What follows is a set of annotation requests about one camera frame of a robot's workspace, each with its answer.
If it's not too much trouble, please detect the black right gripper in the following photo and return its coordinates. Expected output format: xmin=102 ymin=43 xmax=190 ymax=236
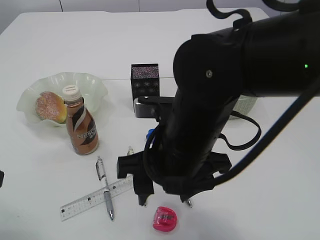
xmin=116 ymin=149 xmax=232 ymax=206

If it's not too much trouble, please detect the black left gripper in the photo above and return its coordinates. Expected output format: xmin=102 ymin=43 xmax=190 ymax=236
xmin=0 ymin=171 xmax=5 ymax=187

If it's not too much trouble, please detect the sugared bread roll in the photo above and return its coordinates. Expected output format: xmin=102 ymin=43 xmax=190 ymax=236
xmin=35 ymin=91 xmax=67 ymax=124

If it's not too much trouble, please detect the brown coffee bottle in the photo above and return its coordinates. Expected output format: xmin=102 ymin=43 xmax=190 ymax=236
xmin=62 ymin=85 xmax=99 ymax=155

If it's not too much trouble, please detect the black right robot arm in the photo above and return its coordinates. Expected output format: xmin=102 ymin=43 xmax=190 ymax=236
xmin=117 ymin=1 xmax=320 ymax=205

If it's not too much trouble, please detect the blue white pen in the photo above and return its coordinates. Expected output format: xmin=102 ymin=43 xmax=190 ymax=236
xmin=185 ymin=199 xmax=193 ymax=208

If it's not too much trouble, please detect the pink pencil sharpener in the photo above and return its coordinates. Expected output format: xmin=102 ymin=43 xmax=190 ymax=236
xmin=152 ymin=206 xmax=178 ymax=232

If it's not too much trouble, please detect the yellow beige pen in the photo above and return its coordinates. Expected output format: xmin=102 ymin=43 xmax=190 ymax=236
xmin=126 ymin=145 xmax=148 ymax=207

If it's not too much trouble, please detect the blue pencil sharpener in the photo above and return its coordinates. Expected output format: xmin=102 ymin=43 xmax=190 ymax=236
xmin=146 ymin=128 xmax=155 ymax=144

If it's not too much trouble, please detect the grey grip pen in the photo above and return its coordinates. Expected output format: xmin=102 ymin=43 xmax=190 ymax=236
xmin=95 ymin=155 xmax=114 ymax=221

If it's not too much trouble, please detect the black mesh pen holder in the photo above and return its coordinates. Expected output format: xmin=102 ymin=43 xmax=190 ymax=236
xmin=130 ymin=63 xmax=160 ymax=112

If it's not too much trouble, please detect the pale green plastic basket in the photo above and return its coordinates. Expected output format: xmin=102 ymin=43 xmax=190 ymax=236
xmin=233 ymin=95 xmax=258 ymax=116

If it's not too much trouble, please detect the pale green wavy plate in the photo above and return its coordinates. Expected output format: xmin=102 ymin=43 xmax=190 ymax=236
xmin=16 ymin=72 xmax=108 ymax=127

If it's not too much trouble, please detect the transparent plastic ruler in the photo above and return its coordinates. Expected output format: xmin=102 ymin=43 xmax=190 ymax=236
xmin=59 ymin=174 xmax=133 ymax=222

